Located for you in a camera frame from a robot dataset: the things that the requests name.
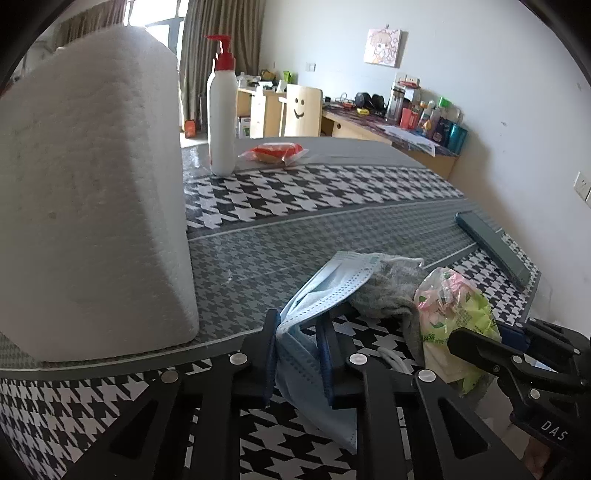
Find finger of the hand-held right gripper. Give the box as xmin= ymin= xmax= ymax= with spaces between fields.
xmin=501 ymin=318 xmax=590 ymax=359
xmin=447 ymin=325 xmax=532 ymax=377

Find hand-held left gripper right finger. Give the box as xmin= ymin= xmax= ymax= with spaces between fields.
xmin=318 ymin=318 xmax=522 ymax=480

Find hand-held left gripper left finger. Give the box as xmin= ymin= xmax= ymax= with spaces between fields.
xmin=65 ymin=308 xmax=282 ymax=480

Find green tissue packet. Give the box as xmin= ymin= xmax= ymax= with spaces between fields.
xmin=416 ymin=268 xmax=502 ymax=396

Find blue face mask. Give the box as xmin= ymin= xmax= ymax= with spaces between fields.
xmin=274 ymin=251 xmax=385 ymax=456

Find gray sock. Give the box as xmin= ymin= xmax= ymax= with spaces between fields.
xmin=348 ymin=255 xmax=426 ymax=365

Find white foam box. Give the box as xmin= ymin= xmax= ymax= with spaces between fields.
xmin=0 ymin=24 xmax=201 ymax=363

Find person's right hand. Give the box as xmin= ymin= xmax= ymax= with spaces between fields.
xmin=523 ymin=436 xmax=561 ymax=479

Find dark green long box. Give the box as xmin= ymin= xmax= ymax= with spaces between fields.
xmin=455 ymin=211 xmax=532 ymax=292

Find red snack packet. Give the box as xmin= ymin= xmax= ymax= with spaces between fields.
xmin=238 ymin=141 xmax=309 ymax=166

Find printed papers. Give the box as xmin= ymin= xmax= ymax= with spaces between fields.
xmin=379 ymin=124 xmax=437 ymax=153

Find group of bottles on desk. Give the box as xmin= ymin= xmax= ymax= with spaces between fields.
xmin=387 ymin=78 xmax=468 ymax=153

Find white pump bottle red cap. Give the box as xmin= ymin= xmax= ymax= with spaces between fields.
xmin=205 ymin=34 xmax=239 ymax=177

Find wooden desk with clutter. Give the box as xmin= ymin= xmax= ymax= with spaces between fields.
xmin=322 ymin=102 xmax=461 ymax=182

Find wooden chair smiley backrest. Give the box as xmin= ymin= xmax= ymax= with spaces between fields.
xmin=284 ymin=84 xmax=323 ymax=138

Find black headphones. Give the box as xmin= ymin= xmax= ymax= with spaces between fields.
xmin=355 ymin=91 xmax=387 ymax=112

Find brown curtain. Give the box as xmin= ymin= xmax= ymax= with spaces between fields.
xmin=178 ymin=0 xmax=267 ymax=123
xmin=55 ymin=0 xmax=130 ymax=44

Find glass balcony door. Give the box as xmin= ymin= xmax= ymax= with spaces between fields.
xmin=126 ymin=0 xmax=191 ymax=47

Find cartoon wall picture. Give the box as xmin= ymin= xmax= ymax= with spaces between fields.
xmin=363 ymin=28 xmax=403 ymax=69

